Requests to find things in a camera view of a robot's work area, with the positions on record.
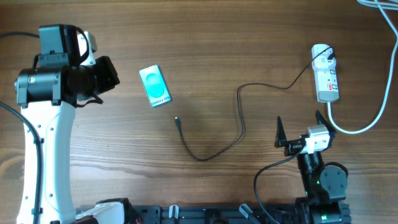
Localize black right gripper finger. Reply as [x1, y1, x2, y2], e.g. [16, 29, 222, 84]
[315, 110, 336, 137]
[275, 116, 287, 142]

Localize light blue Galaxy smartphone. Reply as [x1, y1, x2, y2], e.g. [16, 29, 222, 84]
[139, 65, 172, 108]

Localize black charger cable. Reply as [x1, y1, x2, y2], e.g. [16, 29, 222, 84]
[174, 45, 336, 162]

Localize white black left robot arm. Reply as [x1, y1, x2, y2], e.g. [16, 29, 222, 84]
[14, 24, 129, 223]

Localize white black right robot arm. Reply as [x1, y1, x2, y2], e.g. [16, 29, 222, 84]
[274, 111, 348, 223]

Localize white power strip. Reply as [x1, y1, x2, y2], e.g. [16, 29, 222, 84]
[312, 44, 339, 103]

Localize white power strip cord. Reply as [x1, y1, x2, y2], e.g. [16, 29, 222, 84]
[326, 0, 398, 135]

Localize white cables at corner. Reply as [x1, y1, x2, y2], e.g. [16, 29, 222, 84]
[356, 0, 398, 11]

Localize black mounting rail base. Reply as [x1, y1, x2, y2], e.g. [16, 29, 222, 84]
[76, 203, 352, 224]

